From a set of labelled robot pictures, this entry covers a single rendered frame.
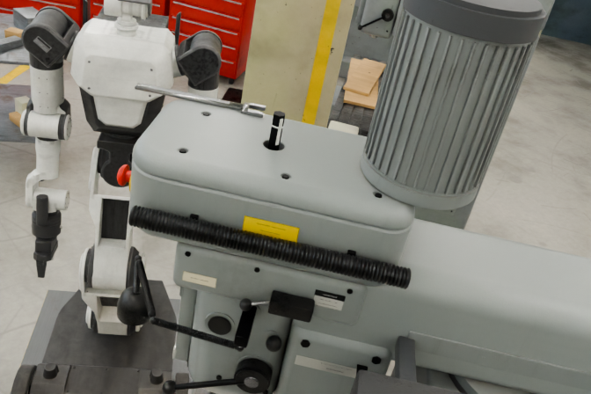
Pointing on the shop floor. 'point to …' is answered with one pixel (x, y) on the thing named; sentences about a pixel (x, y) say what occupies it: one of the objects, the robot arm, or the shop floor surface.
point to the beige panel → (301, 31)
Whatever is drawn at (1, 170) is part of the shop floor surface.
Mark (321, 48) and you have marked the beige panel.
